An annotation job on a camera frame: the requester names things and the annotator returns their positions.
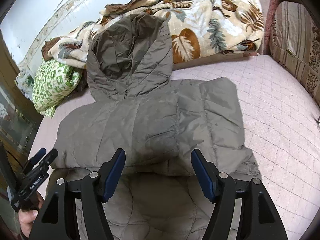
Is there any grey quilted puffer jacket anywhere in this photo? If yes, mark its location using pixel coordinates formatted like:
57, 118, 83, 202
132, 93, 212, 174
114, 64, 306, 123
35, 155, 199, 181
48, 14, 260, 239

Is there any person left hand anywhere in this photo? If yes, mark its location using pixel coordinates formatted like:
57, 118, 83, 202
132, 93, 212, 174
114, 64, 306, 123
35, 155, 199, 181
18, 191, 44, 239

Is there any brown wooden glass wardrobe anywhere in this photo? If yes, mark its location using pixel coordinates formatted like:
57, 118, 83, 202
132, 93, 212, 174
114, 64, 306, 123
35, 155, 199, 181
1, 37, 43, 172

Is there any green white patterned pillow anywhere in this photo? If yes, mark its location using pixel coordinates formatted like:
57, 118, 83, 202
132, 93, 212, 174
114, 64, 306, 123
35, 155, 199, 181
32, 59, 82, 118

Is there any pink quilted bed cover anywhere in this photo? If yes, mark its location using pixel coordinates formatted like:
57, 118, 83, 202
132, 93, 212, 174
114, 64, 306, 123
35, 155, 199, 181
31, 55, 319, 239

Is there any leaf print fleece blanket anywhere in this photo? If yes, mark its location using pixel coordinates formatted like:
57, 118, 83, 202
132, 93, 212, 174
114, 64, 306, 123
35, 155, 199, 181
41, 0, 264, 69

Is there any striped beige floral pillow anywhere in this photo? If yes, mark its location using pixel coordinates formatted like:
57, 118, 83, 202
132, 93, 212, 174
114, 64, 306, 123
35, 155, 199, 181
270, 2, 319, 103

